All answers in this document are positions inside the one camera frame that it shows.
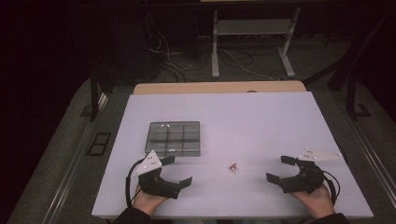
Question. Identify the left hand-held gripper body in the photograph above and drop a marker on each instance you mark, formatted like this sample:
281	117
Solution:
154	183

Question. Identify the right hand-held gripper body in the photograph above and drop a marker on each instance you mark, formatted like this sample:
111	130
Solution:
303	180

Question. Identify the clear grey compartment box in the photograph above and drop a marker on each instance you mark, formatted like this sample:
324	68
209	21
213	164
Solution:
173	138

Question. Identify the person's left hand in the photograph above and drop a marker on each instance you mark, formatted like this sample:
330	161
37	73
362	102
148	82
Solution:
146	201

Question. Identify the person's right hand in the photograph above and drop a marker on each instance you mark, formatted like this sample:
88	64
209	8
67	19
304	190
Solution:
317	202

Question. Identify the wooden table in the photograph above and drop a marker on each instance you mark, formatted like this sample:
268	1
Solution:
218	87

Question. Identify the black upright stand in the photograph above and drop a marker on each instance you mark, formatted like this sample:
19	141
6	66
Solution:
94	93
352	96

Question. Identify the black slanted bar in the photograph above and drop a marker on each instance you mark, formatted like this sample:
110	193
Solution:
348	59

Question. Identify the grey metal stand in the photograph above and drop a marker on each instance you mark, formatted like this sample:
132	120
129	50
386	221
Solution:
253	27

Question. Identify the black floor frame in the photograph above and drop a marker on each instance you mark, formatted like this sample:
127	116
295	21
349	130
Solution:
99	143

